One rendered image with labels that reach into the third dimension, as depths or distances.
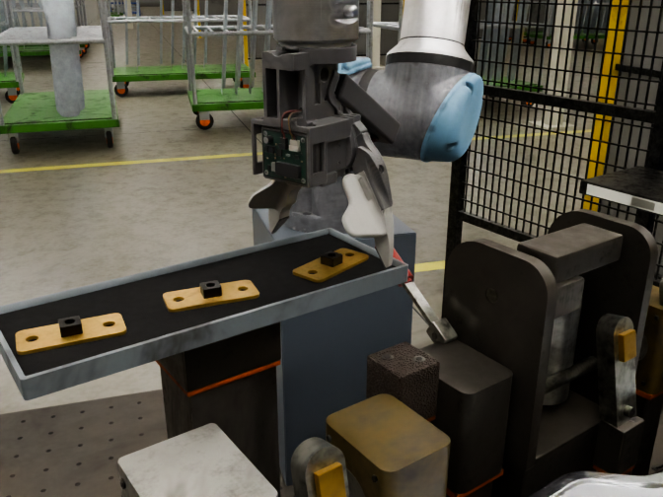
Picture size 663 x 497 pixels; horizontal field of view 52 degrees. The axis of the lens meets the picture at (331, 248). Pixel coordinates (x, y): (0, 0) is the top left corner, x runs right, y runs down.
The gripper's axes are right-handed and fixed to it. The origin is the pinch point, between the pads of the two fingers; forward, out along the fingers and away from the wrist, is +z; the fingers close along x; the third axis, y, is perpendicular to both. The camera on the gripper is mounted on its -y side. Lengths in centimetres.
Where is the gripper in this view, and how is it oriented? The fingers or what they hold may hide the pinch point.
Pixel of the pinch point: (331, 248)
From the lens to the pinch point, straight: 69.1
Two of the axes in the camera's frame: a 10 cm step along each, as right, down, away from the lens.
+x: 7.7, 2.3, -5.9
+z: 0.0, 9.3, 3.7
